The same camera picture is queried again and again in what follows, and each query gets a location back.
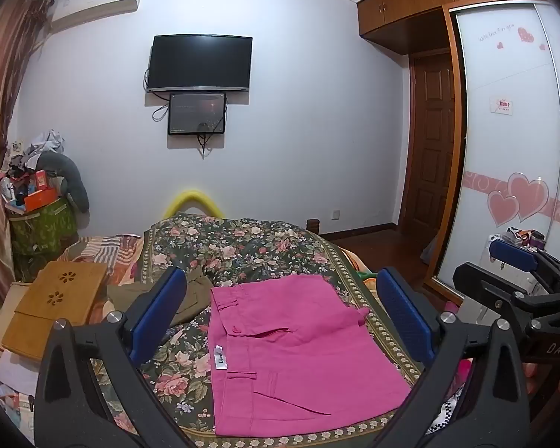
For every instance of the small black wall monitor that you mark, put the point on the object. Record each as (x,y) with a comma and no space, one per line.
(197,113)

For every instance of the wooden overhead cabinet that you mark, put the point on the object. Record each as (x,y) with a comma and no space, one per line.
(401,4)

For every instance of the pink striped curtain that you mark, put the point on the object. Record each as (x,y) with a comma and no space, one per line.
(2,102)

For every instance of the white wall socket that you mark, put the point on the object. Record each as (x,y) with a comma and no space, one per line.
(336,215)

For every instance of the pink pants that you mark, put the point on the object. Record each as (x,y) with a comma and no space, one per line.
(289,350)

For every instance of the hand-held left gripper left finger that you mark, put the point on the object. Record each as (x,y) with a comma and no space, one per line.
(162,313)

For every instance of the brown wooden door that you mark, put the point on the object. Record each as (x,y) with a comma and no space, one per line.
(431,149)

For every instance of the green cloth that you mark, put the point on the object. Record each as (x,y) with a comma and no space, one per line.
(366,276)

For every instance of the striped bed sheet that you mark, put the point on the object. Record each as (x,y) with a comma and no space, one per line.
(102,252)

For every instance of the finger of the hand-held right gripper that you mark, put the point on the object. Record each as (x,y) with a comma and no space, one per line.
(485,284)
(513,253)

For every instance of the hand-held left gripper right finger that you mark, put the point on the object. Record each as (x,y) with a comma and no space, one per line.
(402,318)

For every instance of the black white checkered cloth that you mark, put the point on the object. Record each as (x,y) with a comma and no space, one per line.
(443,413)

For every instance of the brown wooden bed post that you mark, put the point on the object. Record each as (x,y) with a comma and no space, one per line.
(312,225)

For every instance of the white air conditioner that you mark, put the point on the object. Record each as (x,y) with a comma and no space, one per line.
(95,7)

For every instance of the scattered papers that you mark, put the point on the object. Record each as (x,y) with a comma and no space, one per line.
(14,392)

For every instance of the grey curved pillow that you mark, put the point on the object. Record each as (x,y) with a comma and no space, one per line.
(72,179)

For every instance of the wooden lap desk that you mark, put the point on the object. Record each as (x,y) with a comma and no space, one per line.
(51,310)

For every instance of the yellow foam tube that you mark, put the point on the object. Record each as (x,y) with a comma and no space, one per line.
(191,196)

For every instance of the orange flat box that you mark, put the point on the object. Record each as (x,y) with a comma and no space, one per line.
(39,199)

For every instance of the floral blanket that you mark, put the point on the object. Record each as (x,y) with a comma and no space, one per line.
(242,247)

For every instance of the olive green pants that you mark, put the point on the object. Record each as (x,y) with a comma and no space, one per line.
(135,296)

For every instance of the pile of crumpled clothes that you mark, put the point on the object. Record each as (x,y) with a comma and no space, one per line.
(37,144)

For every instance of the red small box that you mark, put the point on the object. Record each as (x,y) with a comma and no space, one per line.
(41,180)

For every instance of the green fabric storage box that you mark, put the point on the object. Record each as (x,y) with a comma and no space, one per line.
(39,231)

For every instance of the black wall television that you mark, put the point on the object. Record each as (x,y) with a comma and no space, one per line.
(199,61)

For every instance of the white heart-print wardrobe door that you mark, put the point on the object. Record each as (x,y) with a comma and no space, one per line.
(508,149)

